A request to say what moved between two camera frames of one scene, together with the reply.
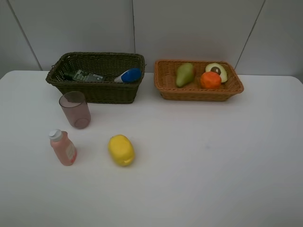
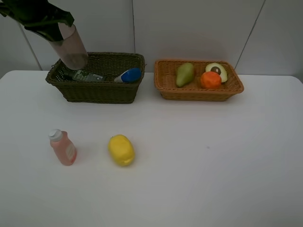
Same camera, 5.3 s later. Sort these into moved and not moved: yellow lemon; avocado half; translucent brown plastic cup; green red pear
Moved: translucent brown plastic cup
Not moved: green red pear; avocado half; yellow lemon
